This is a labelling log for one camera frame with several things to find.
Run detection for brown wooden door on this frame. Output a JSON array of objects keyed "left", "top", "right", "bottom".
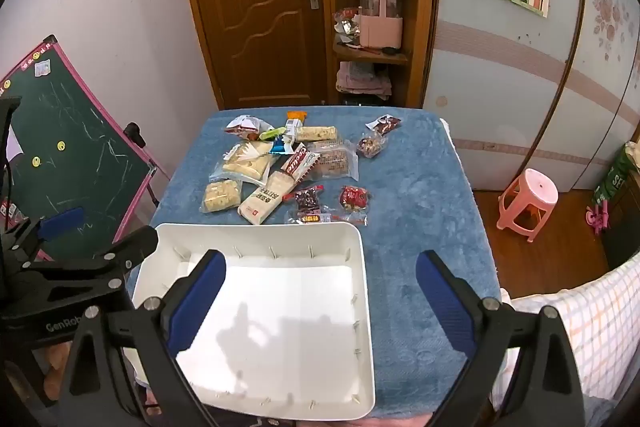
[{"left": 177, "top": 0, "right": 331, "bottom": 110}]

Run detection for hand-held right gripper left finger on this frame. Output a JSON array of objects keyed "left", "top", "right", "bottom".
[{"left": 57, "top": 249, "right": 228, "bottom": 427}]

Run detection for green chalkboard with pink frame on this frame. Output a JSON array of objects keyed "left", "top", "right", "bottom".
[{"left": 0, "top": 35, "right": 171, "bottom": 258}]

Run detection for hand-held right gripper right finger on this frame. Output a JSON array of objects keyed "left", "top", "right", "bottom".
[{"left": 415, "top": 249, "right": 586, "bottom": 427}]

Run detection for dark wooden cabinet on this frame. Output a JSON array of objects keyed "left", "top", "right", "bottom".
[{"left": 600, "top": 172, "right": 640, "bottom": 268}]

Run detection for long puffed rice bar packet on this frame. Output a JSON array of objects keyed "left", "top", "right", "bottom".
[{"left": 294, "top": 125, "right": 340, "bottom": 144}]

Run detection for pink toy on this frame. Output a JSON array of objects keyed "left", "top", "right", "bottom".
[{"left": 586, "top": 202, "right": 611, "bottom": 235}]

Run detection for checked cloth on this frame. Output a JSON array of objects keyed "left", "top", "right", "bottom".
[{"left": 492, "top": 264, "right": 640, "bottom": 415}]

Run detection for dark dried fruit packet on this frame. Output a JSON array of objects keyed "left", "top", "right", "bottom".
[{"left": 284, "top": 185, "right": 325, "bottom": 215}]

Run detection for white plastic bin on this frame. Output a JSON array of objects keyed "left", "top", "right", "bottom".
[{"left": 131, "top": 222, "right": 377, "bottom": 422}]

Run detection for folded pink cloths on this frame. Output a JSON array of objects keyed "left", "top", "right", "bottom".
[{"left": 337, "top": 61, "right": 393, "bottom": 96}]

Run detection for pink plastic stool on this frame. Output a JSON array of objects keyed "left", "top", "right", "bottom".
[{"left": 496, "top": 168, "right": 559, "bottom": 244}]

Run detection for green bag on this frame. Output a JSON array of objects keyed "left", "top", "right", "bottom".
[{"left": 592, "top": 144, "right": 638, "bottom": 205}]

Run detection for blue white snack packet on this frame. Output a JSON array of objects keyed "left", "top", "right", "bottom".
[{"left": 270, "top": 134, "right": 297, "bottom": 156}]

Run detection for pile of shiny wrappers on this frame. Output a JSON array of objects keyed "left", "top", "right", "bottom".
[{"left": 334, "top": 7, "right": 362, "bottom": 42}]

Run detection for red white triangular snack packet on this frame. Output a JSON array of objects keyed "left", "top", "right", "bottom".
[{"left": 225, "top": 113, "right": 273, "bottom": 141}]

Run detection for beige snack packet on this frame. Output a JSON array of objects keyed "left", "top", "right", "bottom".
[{"left": 237, "top": 170, "right": 296, "bottom": 226}]

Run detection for small dark red packet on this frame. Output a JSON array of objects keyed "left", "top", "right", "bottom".
[{"left": 365, "top": 114, "right": 404, "bottom": 135}]

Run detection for square puffed rice packet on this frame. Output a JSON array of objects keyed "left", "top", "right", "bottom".
[{"left": 200, "top": 177, "right": 243, "bottom": 214}]

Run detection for brown cake packet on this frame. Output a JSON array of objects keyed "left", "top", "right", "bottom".
[{"left": 306, "top": 139, "right": 360, "bottom": 182}]

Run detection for wooden corner shelf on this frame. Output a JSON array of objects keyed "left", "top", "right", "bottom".
[{"left": 325, "top": 0, "right": 441, "bottom": 108}]

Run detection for clear mixed nut packet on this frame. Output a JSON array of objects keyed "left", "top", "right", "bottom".
[{"left": 356, "top": 133, "right": 388, "bottom": 158}]

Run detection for pink basket with handle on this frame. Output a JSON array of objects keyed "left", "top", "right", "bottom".
[{"left": 359, "top": 0, "right": 404, "bottom": 49}]

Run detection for floral sliding wardrobe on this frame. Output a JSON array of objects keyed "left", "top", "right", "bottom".
[{"left": 422, "top": 0, "right": 640, "bottom": 192}]

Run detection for red white wafer bar packet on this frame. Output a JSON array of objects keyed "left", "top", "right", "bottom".
[{"left": 280, "top": 142, "right": 321, "bottom": 182}]

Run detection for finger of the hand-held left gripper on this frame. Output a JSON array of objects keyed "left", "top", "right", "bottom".
[
  {"left": 10, "top": 207, "right": 85, "bottom": 258},
  {"left": 22, "top": 226, "right": 160, "bottom": 280}
]

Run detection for large cream wafer packet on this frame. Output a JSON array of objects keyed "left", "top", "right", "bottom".
[{"left": 209, "top": 142, "right": 281, "bottom": 185}]

